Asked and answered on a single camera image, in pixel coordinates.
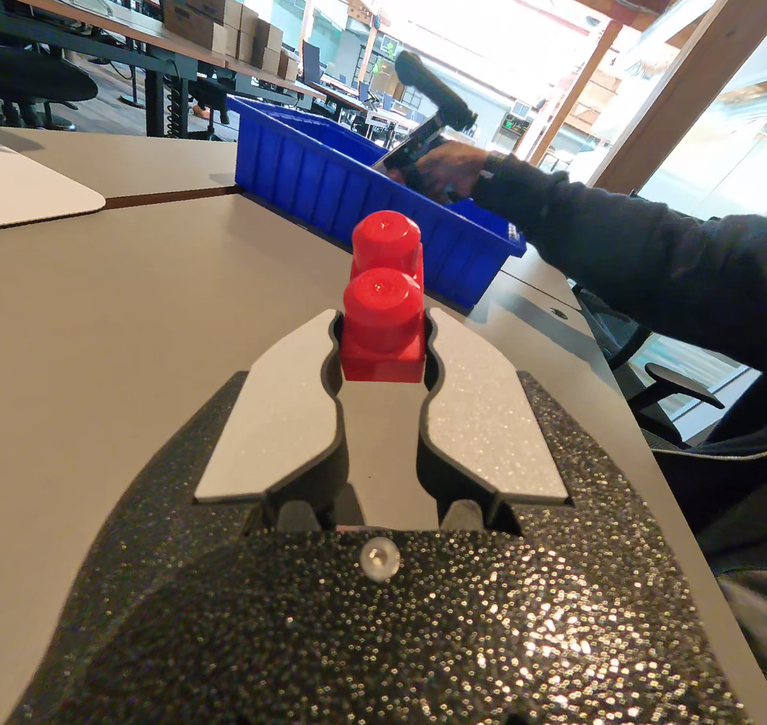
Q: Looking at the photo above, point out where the wooden desk with black legs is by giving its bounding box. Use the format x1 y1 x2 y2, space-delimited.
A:
0 0 327 138

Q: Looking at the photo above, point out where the blue plastic bin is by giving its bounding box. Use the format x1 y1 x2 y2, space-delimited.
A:
227 94 528 309

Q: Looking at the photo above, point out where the red two-stud block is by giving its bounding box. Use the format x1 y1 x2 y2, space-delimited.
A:
340 211 427 384

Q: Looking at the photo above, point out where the stack of cardboard boxes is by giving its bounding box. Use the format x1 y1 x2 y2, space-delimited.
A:
162 0 300 81

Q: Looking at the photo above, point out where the black mesh chair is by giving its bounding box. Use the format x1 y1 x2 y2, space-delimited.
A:
572 284 767 450

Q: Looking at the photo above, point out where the person's right hand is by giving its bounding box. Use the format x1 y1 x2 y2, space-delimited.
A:
413 140 489 204

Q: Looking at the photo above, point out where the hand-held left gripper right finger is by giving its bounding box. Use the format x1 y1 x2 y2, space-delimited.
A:
417 307 570 507

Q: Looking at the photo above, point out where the wooden pillar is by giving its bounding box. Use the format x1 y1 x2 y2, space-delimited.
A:
590 0 767 195
530 18 624 165

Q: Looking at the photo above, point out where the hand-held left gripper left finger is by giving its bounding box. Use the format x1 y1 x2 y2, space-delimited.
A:
193 308 347 505

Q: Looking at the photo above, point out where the person's right forearm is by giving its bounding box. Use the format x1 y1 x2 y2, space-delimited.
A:
473 152 767 372

